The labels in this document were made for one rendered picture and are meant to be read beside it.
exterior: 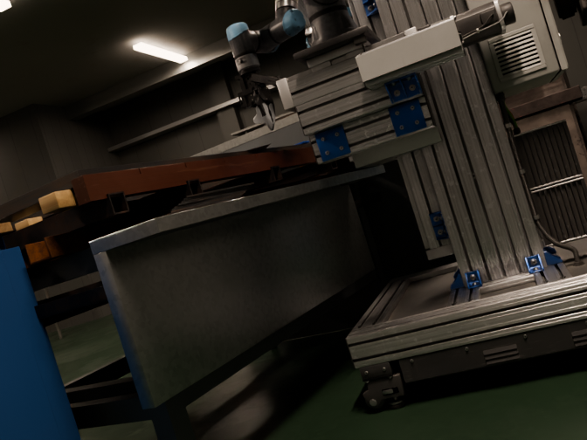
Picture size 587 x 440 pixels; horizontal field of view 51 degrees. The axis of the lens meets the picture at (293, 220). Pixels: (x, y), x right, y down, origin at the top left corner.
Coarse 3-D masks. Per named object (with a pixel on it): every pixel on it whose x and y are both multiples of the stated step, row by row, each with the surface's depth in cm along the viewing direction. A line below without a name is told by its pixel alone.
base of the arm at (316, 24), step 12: (324, 12) 177; (336, 12) 177; (348, 12) 180; (312, 24) 181; (324, 24) 176; (336, 24) 175; (348, 24) 177; (312, 36) 181; (324, 36) 176; (336, 36) 175
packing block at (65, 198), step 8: (56, 192) 139; (64, 192) 141; (72, 192) 143; (40, 200) 141; (48, 200) 140; (56, 200) 139; (64, 200) 141; (72, 200) 142; (48, 208) 141; (56, 208) 139; (64, 208) 141
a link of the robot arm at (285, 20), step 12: (276, 0) 203; (288, 0) 201; (276, 12) 202; (288, 12) 197; (300, 12) 200; (276, 24) 200; (288, 24) 197; (300, 24) 198; (276, 36) 202; (288, 36) 201
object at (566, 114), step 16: (560, 0) 453; (576, 0) 483; (560, 16) 476; (560, 80) 487; (512, 96) 503; (528, 96) 497; (544, 96) 491; (560, 96) 442; (576, 96) 438; (512, 112) 456; (528, 112) 452; (544, 112) 450; (560, 112) 446; (576, 112) 511; (512, 128) 461; (528, 128) 456; (576, 128) 443; (576, 144) 445
